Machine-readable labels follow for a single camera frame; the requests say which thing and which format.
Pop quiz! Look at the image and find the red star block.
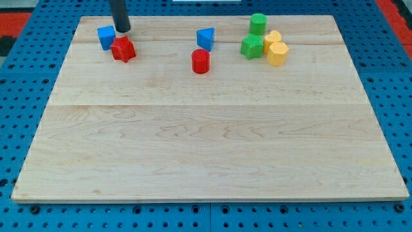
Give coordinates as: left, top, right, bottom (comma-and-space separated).
110, 36, 136, 63

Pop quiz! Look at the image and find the light wooden board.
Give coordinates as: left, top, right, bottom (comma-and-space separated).
12, 15, 409, 204

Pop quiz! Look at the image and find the green star block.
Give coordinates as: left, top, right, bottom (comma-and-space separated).
241, 34, 263, 60

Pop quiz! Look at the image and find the red cylinder block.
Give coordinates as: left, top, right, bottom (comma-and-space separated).
191, 48, 210, 74

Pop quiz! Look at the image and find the blue triangle block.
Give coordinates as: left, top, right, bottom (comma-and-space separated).
196, 28, 215, 52

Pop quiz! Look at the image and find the yellow hexagon block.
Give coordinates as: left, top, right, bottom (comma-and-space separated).
267, 42, 289, 66

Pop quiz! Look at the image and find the yellow heart block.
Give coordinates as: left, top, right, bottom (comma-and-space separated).
263, 30, 282, 53

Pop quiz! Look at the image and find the green cylinder block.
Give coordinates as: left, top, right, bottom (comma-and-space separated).
248, 13, 267, 35

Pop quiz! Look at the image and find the blue cube block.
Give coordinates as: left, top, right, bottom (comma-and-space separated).
97, 26, 116, 50

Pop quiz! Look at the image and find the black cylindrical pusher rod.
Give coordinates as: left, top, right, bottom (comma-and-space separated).
108, 0, 131, 33

